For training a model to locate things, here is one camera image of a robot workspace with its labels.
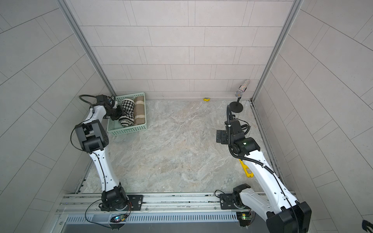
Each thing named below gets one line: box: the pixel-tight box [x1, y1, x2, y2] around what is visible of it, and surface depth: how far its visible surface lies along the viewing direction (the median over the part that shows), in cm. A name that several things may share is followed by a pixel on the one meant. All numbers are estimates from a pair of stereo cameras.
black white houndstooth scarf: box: [118, 98, 136, 127], surface depth 101 cm
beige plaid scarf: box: [134, 95, 146, 126], surface depth 104 cm
